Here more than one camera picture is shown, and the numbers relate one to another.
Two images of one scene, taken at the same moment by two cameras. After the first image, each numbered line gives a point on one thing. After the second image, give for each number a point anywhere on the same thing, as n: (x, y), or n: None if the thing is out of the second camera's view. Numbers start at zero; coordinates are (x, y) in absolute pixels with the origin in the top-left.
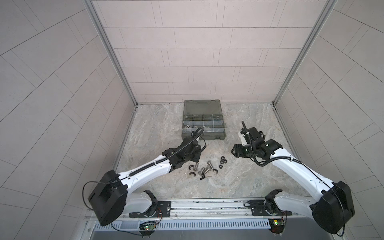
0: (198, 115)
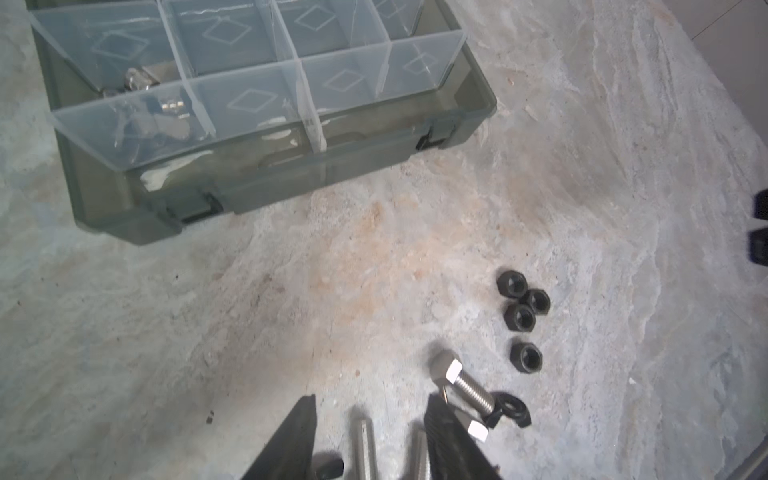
0: (281, 95)
